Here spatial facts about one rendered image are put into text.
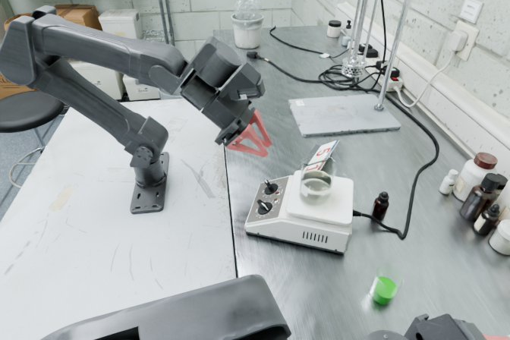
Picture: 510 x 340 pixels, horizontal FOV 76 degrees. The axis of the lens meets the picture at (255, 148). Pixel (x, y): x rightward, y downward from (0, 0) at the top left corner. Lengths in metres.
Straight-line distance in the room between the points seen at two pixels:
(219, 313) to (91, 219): 0.63
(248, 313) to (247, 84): 0.45
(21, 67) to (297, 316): 0.63
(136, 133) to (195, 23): 2.33
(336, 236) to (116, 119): 0.48
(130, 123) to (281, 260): 0.40
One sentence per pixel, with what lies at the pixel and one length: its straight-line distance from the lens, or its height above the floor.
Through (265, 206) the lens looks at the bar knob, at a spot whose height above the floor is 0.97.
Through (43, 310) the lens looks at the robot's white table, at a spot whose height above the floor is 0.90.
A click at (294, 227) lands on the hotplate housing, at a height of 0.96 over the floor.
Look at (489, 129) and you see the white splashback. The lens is 0.97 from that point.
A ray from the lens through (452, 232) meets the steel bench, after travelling 0.80.
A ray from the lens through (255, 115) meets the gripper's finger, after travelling 0.66.
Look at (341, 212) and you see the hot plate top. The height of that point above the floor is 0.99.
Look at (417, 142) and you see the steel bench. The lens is 1.01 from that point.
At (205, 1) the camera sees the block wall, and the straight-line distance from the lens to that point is 2.93.
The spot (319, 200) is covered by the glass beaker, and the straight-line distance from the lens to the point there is 0.61.
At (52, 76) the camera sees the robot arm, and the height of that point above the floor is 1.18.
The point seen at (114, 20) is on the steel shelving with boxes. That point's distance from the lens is 2.72.
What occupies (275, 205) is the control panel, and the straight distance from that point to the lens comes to 0.66.
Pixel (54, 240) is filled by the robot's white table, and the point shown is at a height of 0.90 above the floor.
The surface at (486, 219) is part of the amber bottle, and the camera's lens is 0.79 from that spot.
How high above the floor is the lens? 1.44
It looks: 38 degrees down
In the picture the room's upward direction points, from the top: straight up
